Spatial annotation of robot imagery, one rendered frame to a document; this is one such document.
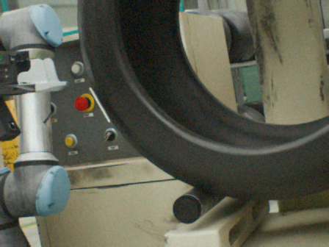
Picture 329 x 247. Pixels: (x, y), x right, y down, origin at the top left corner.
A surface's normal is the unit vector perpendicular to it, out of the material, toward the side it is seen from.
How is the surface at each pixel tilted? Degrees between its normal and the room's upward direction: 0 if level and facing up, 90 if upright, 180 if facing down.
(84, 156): 90
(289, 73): 90
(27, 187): 74
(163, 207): 90
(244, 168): 100
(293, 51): 90
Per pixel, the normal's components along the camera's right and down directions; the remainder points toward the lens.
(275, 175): -0.30, 0.29
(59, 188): 0.94, -0.01
